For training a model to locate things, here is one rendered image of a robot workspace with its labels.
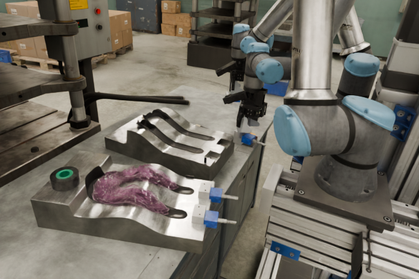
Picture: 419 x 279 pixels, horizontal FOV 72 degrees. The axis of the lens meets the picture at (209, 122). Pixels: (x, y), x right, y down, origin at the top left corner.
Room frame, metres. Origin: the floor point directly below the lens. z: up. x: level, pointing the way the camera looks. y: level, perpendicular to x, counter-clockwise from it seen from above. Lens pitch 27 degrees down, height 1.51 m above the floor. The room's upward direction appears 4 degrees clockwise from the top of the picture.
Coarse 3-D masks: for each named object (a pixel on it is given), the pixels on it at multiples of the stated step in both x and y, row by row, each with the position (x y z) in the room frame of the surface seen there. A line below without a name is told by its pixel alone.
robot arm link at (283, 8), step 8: (280, 0) 1.20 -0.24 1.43; (288, 0) 1.18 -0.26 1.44; (272, 8) 1.21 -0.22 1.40; (280, 8) 1.19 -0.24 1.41; (288, 8) 1.18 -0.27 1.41; (264, 16) 1.23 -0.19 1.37; (272, 16) 1.20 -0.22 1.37; (280, 16) 1.19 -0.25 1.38; (288, 16) 1.20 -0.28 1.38; (264, 24) 1.21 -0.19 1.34; (272, 24) 1.20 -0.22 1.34; (280, 24) 1.21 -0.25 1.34; (256, 32) 1.22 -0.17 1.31; (264, 32) 1.21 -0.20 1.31; (272, 32) 1.22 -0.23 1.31; (248, 40) 1.21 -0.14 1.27; (256, 40) 1.22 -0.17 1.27; (264, 40) 1.22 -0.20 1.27
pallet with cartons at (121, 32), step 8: (112, 16) 5.28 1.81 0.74; (120, 16) 5.57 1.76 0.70; (128, 16) 5.89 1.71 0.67; (112, 24) 5.25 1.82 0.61; (120, 24) 5.54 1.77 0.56; (128, 24) 5.87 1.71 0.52; (112, 32) 5.23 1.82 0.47; (120, 32) 5.53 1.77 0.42; (128, 32) 5.83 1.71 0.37; (112, 40) 5.22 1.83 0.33; (120, 40) 5.50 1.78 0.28; (128, 40) 5.81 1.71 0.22; (112, 48) 5.20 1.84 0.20; (120, 48) 5.46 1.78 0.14; (128, 48) 5.90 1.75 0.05; (112, 56) 5.19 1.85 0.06
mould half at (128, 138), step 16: (176, 112) 1.21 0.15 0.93; (128, 128) 1.14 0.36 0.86; (144, 128) 1.02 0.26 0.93; (160, 128) 1.06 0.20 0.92; (192, 128) 1.14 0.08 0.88; (112, 144) 1.04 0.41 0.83; (128, 144) 1.00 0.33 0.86; (144, 144) 0.97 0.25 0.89; (160, 144) 0.97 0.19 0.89; (192, 144) 1.00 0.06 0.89; (208, 144) 1.00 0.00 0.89; (144, 160) 0.97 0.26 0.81; (160, 160) 0.94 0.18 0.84; (176, 160) 0.91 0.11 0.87; (192, 160) 0.89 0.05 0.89; (208, 160) 0.89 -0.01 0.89; (224, 160) 1.00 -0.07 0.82; (208, 176) 0.86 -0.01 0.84
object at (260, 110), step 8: (248, 88) 0.98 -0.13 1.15; (264, 88) 1.00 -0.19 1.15; (248, 96) 1.00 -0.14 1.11; (256, 96) 0.98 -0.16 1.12; (264, 96) 0.98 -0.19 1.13; (240, 104) 1.00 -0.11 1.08; (248, 104) 0.98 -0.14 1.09; (256, 104) 0.97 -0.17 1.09; (264, 104) 0.99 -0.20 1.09; (248, 112) 0.98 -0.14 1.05; (256, 112) 0.98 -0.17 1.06; (264, 112) 1.01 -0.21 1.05; (256, 120) 0.95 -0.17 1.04
